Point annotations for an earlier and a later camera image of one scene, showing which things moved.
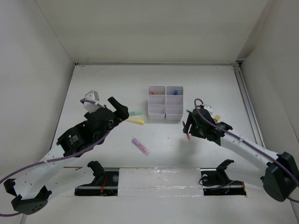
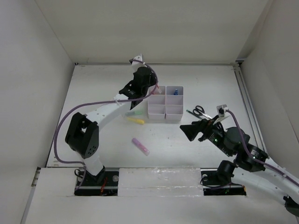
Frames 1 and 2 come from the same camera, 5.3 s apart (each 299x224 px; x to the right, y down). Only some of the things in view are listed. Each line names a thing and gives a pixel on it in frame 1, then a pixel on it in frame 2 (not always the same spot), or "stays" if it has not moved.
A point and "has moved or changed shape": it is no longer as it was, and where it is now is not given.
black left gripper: x=122 y=112 → x=153 y=80
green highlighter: x=135 y=112 stays
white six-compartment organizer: x=165 y=102 stays
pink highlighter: x=140 y=146 stays
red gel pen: x=187 y=133 has moved or changed shape
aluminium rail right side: x=249 y=106 stays
